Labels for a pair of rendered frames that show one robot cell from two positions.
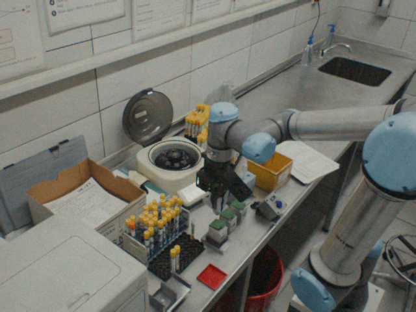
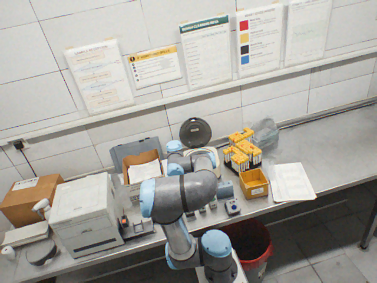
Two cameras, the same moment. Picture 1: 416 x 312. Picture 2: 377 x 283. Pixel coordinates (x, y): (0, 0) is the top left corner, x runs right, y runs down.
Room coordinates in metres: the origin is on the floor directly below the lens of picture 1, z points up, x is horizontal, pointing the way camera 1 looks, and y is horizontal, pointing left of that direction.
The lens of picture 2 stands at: (0.23, -0.87, 2.10)
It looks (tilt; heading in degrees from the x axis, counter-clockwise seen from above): 35 degrees down; 49
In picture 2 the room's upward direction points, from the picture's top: 11 degrees counter-clockwise
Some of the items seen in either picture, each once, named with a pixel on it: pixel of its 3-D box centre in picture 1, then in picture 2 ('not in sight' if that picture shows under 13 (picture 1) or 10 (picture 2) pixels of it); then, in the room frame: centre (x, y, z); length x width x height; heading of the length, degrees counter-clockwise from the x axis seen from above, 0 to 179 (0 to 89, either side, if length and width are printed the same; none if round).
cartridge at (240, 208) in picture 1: (238, 211); (212, 201); (0.99, -0.12, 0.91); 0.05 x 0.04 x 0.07; 56
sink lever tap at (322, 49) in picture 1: (337, 49); not in sight; (2.71, -0.86, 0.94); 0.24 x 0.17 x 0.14; 56
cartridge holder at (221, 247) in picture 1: (216, 238); (189, 212); (0.86, -0.05, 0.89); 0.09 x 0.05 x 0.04; 56
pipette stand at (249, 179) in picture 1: (241, 190); (224, 190); (1.08, -0.13, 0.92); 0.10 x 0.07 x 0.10; 140
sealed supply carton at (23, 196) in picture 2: not in sight; (37, 198); (0.34, 0.77, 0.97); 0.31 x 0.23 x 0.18; 139
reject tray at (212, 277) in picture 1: (212, 276); not in sight; (0.73, -0.04, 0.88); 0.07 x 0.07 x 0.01; 56
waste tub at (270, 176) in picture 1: (268, 169); (253, 184); (1.22, -0.24, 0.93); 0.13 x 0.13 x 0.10; 52
